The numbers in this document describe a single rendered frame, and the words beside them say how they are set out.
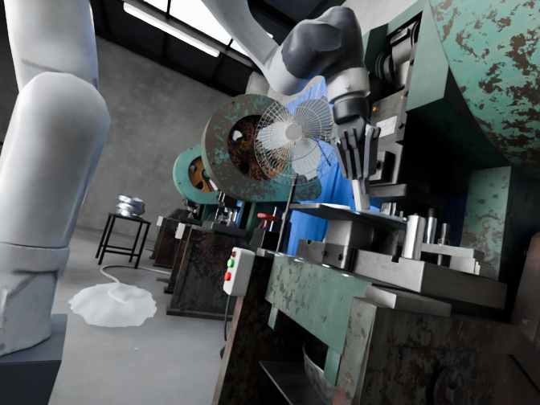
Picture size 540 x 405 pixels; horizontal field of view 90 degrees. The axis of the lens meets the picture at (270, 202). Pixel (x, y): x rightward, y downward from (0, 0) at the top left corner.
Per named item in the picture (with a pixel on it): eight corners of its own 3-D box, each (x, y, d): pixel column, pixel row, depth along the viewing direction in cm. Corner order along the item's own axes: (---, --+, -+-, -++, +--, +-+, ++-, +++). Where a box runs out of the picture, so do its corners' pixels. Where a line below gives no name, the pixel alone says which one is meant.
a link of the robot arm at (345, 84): (344, 66, 52) (348, 94, 52) (388, 69, 57) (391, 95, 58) (307, 90, 63) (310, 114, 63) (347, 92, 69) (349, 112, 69)
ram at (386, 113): (385, 178, 67) (404, 71, 71) (344, 183, 80) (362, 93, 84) (429, 197, 74) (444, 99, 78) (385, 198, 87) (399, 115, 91)
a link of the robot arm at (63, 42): (-7, -42, 34) (14, 26, 49) (22, 155, 37) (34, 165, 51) (96, -10, 41) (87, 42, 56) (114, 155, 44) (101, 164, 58)
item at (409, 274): (420, 293, 49) (425, 261, 50) (294, 255, 90) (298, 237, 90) (505, 310, 61) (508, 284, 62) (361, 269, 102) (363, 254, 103)
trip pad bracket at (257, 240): (251, 285, 87) (266, 226, 90) (242, 278, 96) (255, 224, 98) (267, 288, 89) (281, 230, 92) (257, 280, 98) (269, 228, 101)
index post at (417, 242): (411, 259, 53) (419, 212, 54) (398, 256, 56) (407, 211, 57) (421, 261, 54) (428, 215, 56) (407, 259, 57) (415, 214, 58)
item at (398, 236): (396, 246, 68) (398, 228, 68) (353, 239, 81) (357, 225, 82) (419, 252, 71) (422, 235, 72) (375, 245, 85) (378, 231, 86)
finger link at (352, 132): (360, 128, 59) (366, 126, 58) (368, 178, 59) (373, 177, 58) (347, 128, 57) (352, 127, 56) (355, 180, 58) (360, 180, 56)
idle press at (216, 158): (149, 325, 164) (221, 69, 187) (150, 284, 255) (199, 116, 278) (345, 342, 221) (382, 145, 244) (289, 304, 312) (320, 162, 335)
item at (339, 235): (307, 261, 57) (320, 200, 59) (277, 251, 70) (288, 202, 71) (388, 279, 67) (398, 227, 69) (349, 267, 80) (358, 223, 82)
